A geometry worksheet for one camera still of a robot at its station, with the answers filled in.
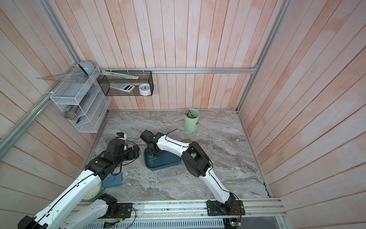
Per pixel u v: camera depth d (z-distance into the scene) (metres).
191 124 1.02
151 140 0.70
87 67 0.84
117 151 0.60
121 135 0.69
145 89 0.95
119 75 0.90
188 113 0.95
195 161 0.56
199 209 0.75
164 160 0.92
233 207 0.65
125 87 0.98
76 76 0.85
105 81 0.98
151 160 0.91
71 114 0.77
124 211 0.73
